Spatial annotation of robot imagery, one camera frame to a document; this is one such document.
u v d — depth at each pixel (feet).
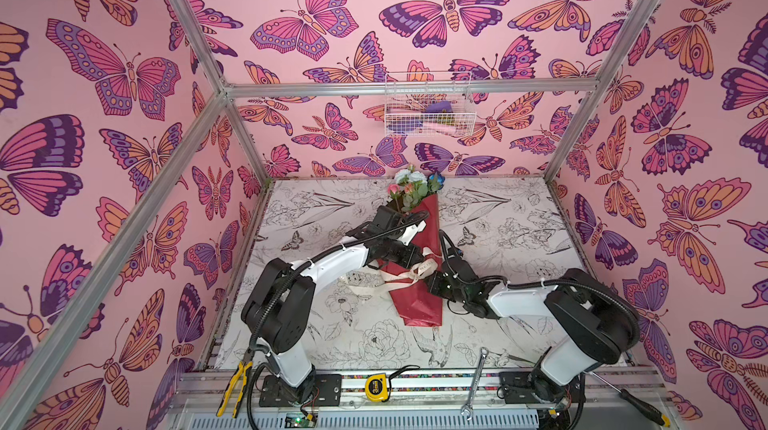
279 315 1.51
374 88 3.05
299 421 2.36
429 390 2.44
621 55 2.78
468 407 2.35
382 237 2.05
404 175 3.71
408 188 3.71
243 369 2.50
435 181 3.71
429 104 3.15
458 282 2.32
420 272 2.95
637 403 2.30
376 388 2.39
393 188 3.71
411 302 2.87
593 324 1.49
